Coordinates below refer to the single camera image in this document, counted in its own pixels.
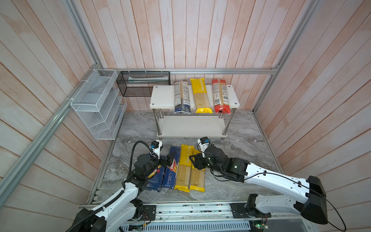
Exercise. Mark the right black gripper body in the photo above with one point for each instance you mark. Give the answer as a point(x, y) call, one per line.
point(208, 164)

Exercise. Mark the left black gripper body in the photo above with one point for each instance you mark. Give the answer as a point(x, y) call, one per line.
point(154, 163)

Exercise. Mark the yellow Pastatime spaghetti bag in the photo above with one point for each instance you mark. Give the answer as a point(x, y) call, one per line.
point(184, 169)
point(197, 179)
point(200, 96)

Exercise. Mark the red spaghetti bag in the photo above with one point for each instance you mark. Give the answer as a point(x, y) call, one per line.
point(220, 94)

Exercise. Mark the dark blue spaghetti bag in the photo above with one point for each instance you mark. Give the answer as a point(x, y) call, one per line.
point(181, 98)

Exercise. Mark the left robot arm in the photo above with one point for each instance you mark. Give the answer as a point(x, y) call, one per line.
point(124, 205)

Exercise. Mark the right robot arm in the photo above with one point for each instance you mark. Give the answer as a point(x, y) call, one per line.
point(305, 197)

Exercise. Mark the white two-tier shelf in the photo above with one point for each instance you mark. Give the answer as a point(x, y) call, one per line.
point(189, 125)

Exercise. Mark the blue Barilla rigatoni box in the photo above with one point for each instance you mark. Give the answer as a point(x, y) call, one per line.
point(156, 181)

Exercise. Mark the blue Barilla spaghetti box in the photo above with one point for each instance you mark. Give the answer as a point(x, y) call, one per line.
point(171, 172)

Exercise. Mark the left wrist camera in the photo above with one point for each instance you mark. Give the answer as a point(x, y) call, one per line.
point(155, 148)

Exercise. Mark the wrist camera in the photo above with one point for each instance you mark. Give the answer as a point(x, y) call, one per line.
point(203, 144)
point(155, 148)

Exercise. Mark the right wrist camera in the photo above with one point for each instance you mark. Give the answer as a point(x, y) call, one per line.
point(203, 144)

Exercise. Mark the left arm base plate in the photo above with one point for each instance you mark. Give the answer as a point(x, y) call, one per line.
point(144, 213)

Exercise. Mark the aluminium mounting rail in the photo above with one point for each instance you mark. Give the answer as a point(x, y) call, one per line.
point(191, 213)

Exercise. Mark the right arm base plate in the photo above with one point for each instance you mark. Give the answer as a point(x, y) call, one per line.
point(244, 210)

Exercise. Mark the white wire mesh organizer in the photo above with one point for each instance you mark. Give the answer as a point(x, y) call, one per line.
point(100, 105)

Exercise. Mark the black mesh wall basket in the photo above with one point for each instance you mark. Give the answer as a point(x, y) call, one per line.
point(141, 83)

